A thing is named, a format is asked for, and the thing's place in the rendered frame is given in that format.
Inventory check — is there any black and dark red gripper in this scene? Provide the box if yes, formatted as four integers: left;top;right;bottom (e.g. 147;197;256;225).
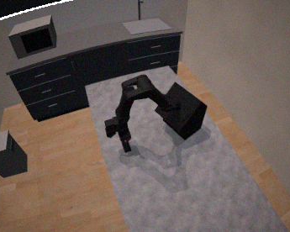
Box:
120;126;131;144

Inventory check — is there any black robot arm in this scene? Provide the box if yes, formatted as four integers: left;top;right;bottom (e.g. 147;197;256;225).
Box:
104;75;190;138

